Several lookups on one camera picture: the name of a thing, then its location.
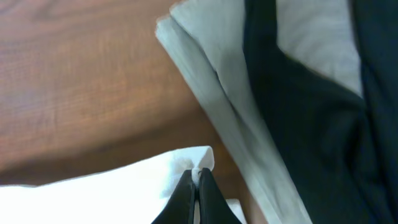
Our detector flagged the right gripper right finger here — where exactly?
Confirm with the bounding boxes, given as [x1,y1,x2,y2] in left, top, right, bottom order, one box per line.
[198,168,241,224]

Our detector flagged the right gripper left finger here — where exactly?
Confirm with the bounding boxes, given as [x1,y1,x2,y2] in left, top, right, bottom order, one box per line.
[152,170,196,224]

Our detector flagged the white t-shirt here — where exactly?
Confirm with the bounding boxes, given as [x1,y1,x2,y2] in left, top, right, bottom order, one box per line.
[1,146,246,224]

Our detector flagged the black garment in pile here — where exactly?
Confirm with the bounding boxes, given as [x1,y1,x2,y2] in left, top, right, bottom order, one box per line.
[244,1,397,223]

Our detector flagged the beige garment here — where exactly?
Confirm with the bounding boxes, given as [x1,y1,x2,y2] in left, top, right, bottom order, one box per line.
[155,0,362,223]

